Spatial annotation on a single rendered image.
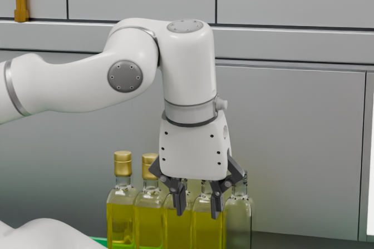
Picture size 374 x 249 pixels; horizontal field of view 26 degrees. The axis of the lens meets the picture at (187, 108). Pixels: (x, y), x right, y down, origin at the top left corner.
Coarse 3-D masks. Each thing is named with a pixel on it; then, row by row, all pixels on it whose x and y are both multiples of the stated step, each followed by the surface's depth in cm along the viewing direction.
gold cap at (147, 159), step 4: (144, 156) 154; (148, 156) 154; (152, 156) 154; (156, 156) 154; (144, 160) 154; (148, 160) 154; (152, 160) 154; (144, 164) 154; (148, 164) 154; (144, 168) 154; (148, 168) 154; (144, 172) 155; (148, 172) 154; (144, 176) 155; (148, 176) 154; (152, 176) 154
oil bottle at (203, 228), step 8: (200, 200) 152; (208, 200) 152; (192, 208) 153; (200, 208) 152; (208, 208) 152; (192, 216) 153; (200, 216) 152; (208, 216) 152; (192, 224) 153; (200, 224) 152; (208, 224) 152; (216, 224) 152; (192, 232) 154; (200, 232) 153; (208, 232) 152; (216, 232) 152; (192, 240) 154; (200, 240) 153; (208, 240) 153; (216, 240) 152; (192, 248) 154; (200, 248) 154; (208, 248) 153; (216, 248) 153
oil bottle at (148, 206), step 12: (144, 192) 156; (156, 192) 156; (144, 204) 155; (156, 204) 154; (144, 216) 155; (156, 216) 154; (144, 228) 156; (156, 228) 155; (144, 240) 156; (156, 240) 156
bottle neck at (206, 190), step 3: (201, 180) 153; (204, 180) 152; (207, 180) 152; (201, 183) 153; (204, 183) 152; (207, 183) 152; (201, 186) 153; (204, 186) 152; (207, 186) 152; (210, 186) 152; (201, 189) 153; (204, 189) 152; (207, 189) 152; (210, 189) 152; (201, 192) 153; (204, 192) 153; (207, 192) 152; (210, 192) 152; (204, 195) 153; (207, 195) 152; (210, 195) 152
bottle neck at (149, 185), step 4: (144, 180) 155; (148, 180) 155; (152, 180) 155; (156, 180) 155; (144, 184) 156; (148, 184) 155; (152, 184) 155; (156, 184) 156; (144, 188) 156; (148, 188) 155; (152, 188) 155; (156, 188) 156
